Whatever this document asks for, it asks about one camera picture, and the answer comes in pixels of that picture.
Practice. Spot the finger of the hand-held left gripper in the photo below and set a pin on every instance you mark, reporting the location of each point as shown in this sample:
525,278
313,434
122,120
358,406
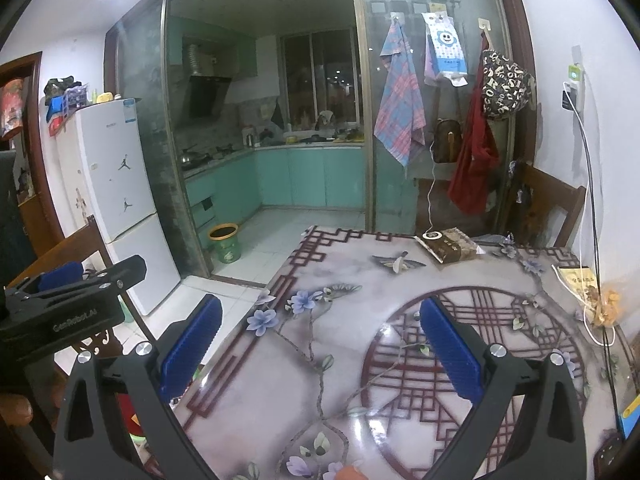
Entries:
62,275
100,280

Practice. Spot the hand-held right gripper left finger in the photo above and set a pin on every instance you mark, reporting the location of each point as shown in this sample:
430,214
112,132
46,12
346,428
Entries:
192,345

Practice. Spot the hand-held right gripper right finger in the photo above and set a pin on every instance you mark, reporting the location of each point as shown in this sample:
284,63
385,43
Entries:
450,347

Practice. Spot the red basin green rim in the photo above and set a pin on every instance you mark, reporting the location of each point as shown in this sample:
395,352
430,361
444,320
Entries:
127,402

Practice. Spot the carved wooden chair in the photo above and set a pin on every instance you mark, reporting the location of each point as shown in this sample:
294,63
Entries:
65,247

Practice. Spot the white refrigerator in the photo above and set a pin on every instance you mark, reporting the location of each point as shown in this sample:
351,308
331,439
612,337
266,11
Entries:
117,195

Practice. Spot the floral plastic tablecloth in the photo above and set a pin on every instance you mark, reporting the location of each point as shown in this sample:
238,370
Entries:
350,320

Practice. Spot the green waste bin yellow rim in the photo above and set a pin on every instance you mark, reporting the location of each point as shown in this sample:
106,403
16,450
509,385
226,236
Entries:
225,245

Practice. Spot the yellow booklet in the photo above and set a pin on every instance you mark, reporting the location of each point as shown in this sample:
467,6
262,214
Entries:
575,280

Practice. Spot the clear bag of orange snacks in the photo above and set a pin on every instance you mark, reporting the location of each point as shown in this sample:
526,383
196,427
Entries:
607,307

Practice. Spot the blue plastic basket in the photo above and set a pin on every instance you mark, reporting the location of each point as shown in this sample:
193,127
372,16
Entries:
65,105

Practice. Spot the plain wooden chair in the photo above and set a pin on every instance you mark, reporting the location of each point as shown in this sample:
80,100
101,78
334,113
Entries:
550,205

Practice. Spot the red printed canister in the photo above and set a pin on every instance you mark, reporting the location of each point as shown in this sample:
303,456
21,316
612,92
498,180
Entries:
11,107

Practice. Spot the red cloth bag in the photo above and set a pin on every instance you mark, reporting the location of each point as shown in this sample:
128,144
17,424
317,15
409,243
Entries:
475,170

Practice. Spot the blue green toy board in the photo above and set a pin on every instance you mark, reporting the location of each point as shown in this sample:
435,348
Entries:
629,417

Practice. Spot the teal kitchen cabinets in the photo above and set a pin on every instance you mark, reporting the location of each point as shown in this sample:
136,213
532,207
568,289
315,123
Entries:
300,175

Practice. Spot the brown handbag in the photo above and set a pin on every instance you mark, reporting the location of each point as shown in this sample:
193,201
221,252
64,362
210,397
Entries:
446,142

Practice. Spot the black range hood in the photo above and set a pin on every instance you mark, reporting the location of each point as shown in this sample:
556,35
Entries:
205,95

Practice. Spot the plaid towel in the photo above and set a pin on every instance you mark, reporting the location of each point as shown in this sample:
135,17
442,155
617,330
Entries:
400,105

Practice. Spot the letter print bag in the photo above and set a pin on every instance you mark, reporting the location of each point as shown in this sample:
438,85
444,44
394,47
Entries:
507,85

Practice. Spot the blue white hanging packet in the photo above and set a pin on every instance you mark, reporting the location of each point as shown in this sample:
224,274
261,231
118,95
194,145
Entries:
446,50

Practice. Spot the white wall power strip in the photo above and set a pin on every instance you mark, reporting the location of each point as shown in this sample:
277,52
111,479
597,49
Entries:
575,85

